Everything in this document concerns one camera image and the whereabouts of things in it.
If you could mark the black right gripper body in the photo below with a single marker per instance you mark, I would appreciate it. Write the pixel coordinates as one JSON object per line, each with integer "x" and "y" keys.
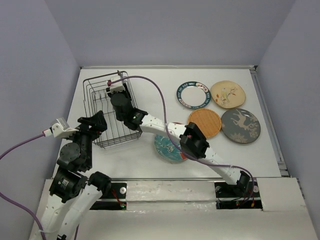
{"x": 119, "y": 117}

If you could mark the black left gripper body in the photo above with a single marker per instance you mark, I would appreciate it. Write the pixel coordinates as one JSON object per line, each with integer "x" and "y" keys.
{"x": 86, "y": 135}

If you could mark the black wire dish rack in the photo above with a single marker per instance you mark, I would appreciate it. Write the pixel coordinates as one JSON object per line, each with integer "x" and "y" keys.
{"x": 95, "y": 99}

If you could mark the red plate with teal flower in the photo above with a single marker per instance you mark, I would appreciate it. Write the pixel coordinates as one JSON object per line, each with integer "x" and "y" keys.
{"x": 167, "y": 150}

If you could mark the white plate with teal rim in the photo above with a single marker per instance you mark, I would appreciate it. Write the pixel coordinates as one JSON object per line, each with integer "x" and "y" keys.
{"x": 193, "y": 95}

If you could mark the woven bamboo tray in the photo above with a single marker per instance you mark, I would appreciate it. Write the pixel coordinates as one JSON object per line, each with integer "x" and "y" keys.
{"x": 207, "y": 120}

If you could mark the grey plate with deer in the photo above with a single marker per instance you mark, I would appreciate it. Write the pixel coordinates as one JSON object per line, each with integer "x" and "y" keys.
{"x": 240, "y": 126}

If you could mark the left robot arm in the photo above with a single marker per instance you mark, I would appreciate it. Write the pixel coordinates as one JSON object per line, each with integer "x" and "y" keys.
{"x": 71, "y": 194}

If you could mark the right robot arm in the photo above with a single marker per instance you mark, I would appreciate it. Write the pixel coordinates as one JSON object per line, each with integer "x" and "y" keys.
{"x": 187, "y": 138}

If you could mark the cream plate with bird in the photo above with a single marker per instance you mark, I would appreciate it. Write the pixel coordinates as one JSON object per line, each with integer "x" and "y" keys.
{"x": 227, "y": 94}

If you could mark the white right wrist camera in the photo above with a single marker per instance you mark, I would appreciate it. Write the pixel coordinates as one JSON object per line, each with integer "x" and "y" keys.
{"x": 114, "y": 87}

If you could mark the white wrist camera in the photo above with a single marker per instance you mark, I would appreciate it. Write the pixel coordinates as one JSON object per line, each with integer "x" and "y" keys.
{"x": 114, "y": 87}
{"x": 60, "y": 129}

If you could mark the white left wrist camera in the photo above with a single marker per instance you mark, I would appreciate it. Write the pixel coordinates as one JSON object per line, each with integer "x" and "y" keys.
{"x": 60, "y": 129}

